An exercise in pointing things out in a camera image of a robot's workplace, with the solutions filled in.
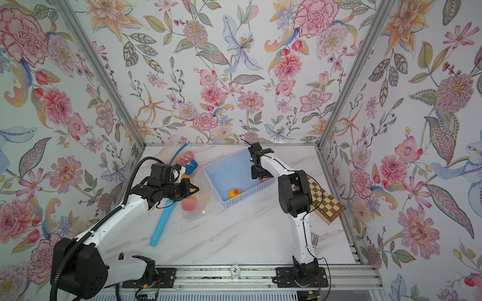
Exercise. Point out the blue toy microphone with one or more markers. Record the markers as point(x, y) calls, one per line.
point(170, 205)

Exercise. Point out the clear pink-zipper zip bag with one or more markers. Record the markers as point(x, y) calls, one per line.
point(166, 151)

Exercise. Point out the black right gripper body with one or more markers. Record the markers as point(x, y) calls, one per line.
point(258, 172)

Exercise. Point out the aluminium left corner post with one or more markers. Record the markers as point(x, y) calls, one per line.
point(73, 24)

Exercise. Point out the pink peach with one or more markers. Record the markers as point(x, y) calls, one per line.
point(189, 204)

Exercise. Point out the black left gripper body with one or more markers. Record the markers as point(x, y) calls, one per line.
point(177, 190)

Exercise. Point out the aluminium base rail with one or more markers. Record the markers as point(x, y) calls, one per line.
point(252, 282)

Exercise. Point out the light blue perforated basket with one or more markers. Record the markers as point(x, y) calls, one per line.
point(234, 172)

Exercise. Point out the wooden chessboard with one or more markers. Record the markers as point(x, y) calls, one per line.
point(324, 204)

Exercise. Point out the clear pink bag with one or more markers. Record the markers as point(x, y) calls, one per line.
point(204, 196)

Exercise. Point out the yellow red peach front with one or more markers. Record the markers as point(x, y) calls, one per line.
point(234, 193)

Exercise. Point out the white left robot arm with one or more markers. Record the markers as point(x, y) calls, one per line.
point(79, 266)

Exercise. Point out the clear blue-zipper zip bag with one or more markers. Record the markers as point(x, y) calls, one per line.
point(185, 157)

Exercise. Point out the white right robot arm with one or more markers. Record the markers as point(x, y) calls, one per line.
point(295, 200)

